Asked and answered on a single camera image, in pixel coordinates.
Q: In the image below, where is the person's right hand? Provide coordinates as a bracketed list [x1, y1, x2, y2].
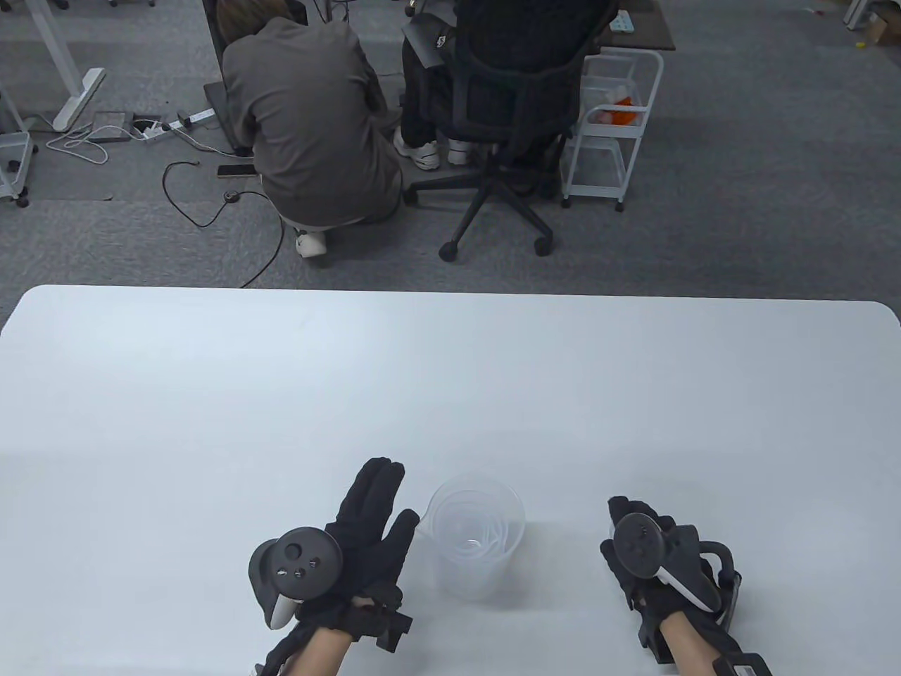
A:
[599, 496, 698, 663]

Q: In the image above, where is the person's left hand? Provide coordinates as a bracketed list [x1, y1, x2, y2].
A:
[294, 456, 422, 624]

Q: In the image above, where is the large clear plastic beaker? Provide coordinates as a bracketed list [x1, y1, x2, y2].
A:
[427, 479, 525, 591]

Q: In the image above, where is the largest clear plastic beaker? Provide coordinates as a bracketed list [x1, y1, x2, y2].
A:
[417, 473, 527, 601]

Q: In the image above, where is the person's right forearm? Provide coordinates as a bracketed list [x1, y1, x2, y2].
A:
[662, 611, 729, 676]

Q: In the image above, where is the person's left forearm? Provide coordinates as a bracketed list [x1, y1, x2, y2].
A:
[282, 629, 353, 676]

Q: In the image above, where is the black handheld tracking controller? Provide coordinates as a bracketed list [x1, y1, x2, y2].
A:
[248, 527, 344, 630]
[611, 512, 726, 612]

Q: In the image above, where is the dark grey laptop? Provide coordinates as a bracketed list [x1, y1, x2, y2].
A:
[203, 81, 247, 153]

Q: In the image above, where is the white power strip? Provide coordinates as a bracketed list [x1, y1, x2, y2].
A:
[132, 108, 217, 143]

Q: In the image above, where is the black office chair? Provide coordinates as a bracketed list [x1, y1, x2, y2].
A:
[407, 0, 591, 263]

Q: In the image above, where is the orange white container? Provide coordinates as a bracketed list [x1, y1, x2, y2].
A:
[597, 90, 643, 127]

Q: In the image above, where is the grey floor socket box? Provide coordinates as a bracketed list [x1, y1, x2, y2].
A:
[90, 110, 136, 144]

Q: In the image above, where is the black computer case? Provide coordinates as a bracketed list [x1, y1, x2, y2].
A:
[201, 0, 229, 82]

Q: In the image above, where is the white wheeled storage cart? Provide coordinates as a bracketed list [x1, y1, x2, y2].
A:
[0, 84, 37, 208]

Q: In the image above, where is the white rolling cart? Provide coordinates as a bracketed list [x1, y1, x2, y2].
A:
[561, 48, 665, 212]

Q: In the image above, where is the dark brown desk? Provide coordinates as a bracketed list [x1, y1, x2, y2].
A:
[595, 0, 676, 51]

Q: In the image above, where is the cardboard box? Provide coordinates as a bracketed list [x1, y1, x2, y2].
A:
[864, 11, 901, 44]

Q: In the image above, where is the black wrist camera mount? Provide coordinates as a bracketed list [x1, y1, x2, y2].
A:
[637, 609, 680, 664]
[331, 602, 414, 652]

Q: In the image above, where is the black arm cable harness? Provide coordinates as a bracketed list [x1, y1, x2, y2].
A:
[693, 539, 773, 676]
[250, 620, 314, 676]

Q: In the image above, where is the black floor cable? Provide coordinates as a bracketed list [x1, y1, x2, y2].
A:
[162, 161, 286, 289]

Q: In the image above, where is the white coiled cable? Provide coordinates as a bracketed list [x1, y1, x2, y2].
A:
[46, 121, 152, 167]

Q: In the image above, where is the white desk frame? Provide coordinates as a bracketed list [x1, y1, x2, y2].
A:
[27, 0, 106, 132]

